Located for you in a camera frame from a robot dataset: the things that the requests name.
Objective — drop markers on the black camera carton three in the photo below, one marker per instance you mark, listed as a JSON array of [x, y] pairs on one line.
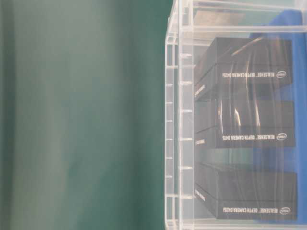
[[231, 191]]

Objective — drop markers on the clear plastic storage box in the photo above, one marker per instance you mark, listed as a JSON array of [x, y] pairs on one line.
[[192, 27]]

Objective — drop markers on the black camera carton two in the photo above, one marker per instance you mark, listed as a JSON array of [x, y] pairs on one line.
[[229, 124]]

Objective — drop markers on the green table cloth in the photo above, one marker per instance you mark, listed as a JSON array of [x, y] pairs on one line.
[[82, 114]]

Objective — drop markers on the black camera carton one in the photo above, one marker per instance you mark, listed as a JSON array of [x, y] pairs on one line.
[[243, 65]]

